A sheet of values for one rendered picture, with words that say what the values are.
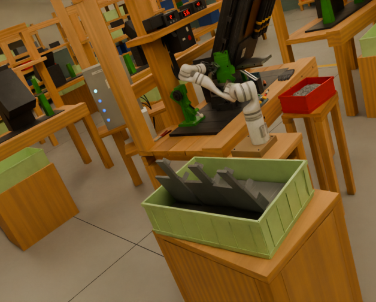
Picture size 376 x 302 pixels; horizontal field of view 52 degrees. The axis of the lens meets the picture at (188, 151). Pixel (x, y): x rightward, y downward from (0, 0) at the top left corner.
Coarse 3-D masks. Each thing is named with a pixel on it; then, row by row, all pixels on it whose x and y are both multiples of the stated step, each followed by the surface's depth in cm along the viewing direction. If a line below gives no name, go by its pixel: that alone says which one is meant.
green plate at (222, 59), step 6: (216, 54) 263; (222, 54) 260; (216, 60) 264; (222, 60) 261; (228, 60) 258; (222, 66) 262; (228, 66) 259; (216, 72) 267; (222, 72) 263; (228, 72) 260; (234, 72) 266; (222, 78) 265
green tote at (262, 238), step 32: (192, 160) 196; (224, 160) 185; (256, 160) 173; (288, 160) 162; (160, 192) 180; (288, 192) 147; (160, 224) 172; (192, 224) 156; (224, 224) 144; (256, 224) 132; (288, 224) 147
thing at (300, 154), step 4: (300, 144) 207; (296, 148) 205; (300, 148) 207; (292, 152) 208; (296, 152) 206; (300, 152) 207; (304, 152) 211; (288, 156) 211; (292, 156) 208; (296, 156) 207; (300, 156) 207; (304, 156) 211; (308, 168) 215; (308, 172) 215; (312, 184) 218
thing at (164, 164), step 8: (160, 160) 159; (168, 160) 160; (168, 168) 160; (160, 176) 172; (168, 176) 169; (176, 176) 163; (168, 184) 173; (176, 184) 169; (184, 184) 166; (176, 192) 176; (184, 192) 172; (192, 192) 170; (176, 200) 184; (184, 200) 179; (192, 200) 175; (200, 200) 174
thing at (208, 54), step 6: (204, 54) 291; (210, 54) 282; (198, 60) 280; (204, 60) 277; (240, 72) 300; (216, 78) 279; (240, 78) 300; (204, 90) 291; (204, 96) 295; (210, 96) 291
